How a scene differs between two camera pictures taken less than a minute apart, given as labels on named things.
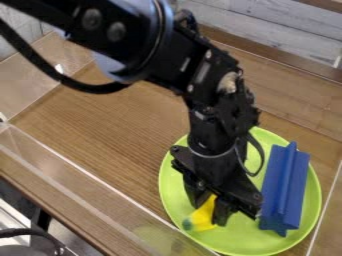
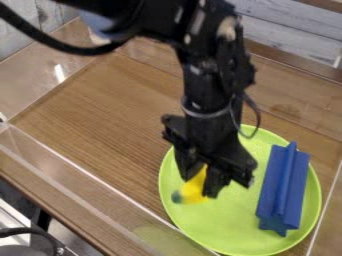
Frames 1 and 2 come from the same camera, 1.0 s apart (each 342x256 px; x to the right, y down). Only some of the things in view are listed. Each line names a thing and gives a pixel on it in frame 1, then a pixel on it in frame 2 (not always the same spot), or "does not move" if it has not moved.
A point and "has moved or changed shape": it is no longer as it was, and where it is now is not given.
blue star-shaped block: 284,189 does not move
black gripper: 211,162 to 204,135
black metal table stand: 43,243 does not move
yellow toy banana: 200,220 has moved or changed shape
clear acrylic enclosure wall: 61,210 does not move
